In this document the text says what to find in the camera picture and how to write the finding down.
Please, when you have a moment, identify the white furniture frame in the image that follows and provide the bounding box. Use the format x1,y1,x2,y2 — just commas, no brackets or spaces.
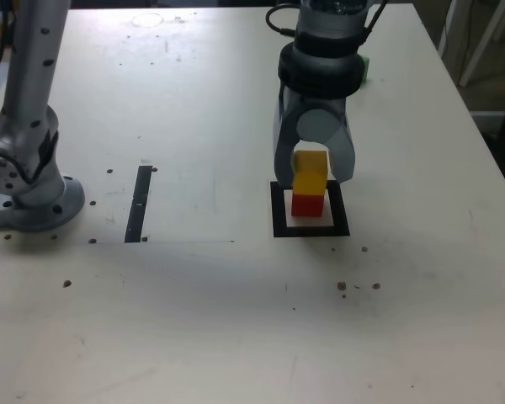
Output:
459,0,505,88

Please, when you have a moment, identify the black tape square outline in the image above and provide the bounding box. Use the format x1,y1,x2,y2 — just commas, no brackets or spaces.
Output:
269,179,351,239

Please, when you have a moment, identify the black tape strip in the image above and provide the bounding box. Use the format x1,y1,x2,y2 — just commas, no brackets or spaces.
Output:
124,165,153,244

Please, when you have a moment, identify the black cable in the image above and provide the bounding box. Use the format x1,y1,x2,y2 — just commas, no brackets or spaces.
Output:
359,0,389,45
264,3,299,38

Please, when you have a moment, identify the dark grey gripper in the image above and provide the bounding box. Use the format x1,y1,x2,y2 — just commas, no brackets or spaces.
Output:
273,82,357,187

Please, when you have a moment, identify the red cube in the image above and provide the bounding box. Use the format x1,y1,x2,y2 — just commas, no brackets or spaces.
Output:
290,191,325,220

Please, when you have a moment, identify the yellow cube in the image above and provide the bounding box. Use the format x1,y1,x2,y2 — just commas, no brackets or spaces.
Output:
292,150,330,197

